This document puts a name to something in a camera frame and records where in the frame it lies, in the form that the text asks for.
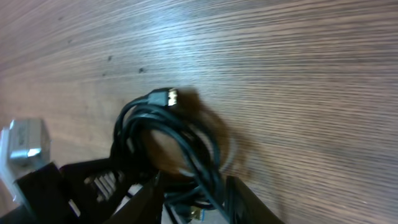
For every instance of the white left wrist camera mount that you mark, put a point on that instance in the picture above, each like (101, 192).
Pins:
(25, 147)

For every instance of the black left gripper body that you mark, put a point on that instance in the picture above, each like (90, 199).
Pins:
(84, 192)

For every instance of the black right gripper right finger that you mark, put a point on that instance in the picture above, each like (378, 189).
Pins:
(244, 207)

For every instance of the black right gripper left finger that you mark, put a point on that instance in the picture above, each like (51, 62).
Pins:
(143, 207)

